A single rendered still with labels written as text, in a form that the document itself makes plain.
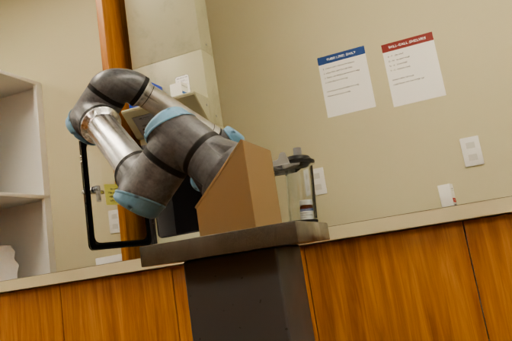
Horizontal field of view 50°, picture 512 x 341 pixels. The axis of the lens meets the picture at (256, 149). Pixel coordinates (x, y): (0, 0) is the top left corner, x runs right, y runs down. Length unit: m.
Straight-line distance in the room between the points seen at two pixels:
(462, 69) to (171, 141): 1.44
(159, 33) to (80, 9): 0.95
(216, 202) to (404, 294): 0.68
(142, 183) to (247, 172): 0.27
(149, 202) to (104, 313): 0.79
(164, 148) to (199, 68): 0.97
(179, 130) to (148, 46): 1.13
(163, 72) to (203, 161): 1.11
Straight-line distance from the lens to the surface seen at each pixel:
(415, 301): 1.61
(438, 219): 1.56
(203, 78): 2.15
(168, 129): 1.23
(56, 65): 3.18
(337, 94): 2.40
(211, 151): 1.17
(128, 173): 1.28
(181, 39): 2.25
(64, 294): 2.08
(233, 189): 1.11
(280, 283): 1.08
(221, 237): 1.04
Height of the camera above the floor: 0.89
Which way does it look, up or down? 11 degrees up
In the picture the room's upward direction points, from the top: 9 degrees counter-clockwise
